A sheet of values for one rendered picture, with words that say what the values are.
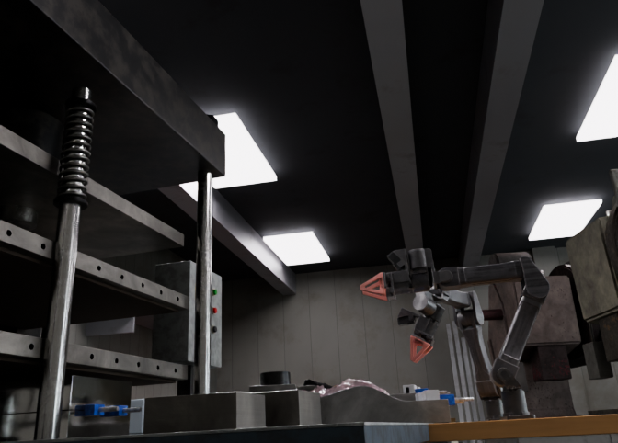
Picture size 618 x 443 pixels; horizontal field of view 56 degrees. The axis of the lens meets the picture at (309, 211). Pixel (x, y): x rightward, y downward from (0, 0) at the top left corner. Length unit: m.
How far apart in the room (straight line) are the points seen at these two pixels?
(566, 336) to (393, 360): 3.05
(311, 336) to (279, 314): 0.60
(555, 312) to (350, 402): 4.80
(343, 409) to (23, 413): 0.83
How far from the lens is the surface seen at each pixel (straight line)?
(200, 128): 2.33
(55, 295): 1.61
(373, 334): 8.63
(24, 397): 1.76
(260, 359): 8.90
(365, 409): 1.55
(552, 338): 6.16
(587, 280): 5.07
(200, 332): 2.21
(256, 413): 1.08
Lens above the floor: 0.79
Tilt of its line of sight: 21 degrees up
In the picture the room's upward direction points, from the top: 3 degrees counter-clockwise
